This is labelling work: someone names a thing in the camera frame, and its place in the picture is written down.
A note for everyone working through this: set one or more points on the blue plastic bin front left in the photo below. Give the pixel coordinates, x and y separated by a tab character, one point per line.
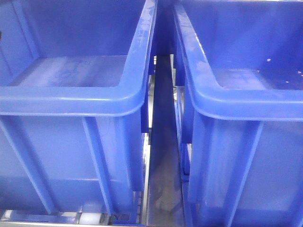
62	61

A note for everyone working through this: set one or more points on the blue plastic bin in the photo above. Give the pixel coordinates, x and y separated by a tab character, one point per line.
242	113
62	61

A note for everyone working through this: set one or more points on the blue plastic bin front right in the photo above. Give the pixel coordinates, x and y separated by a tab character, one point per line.
242	113

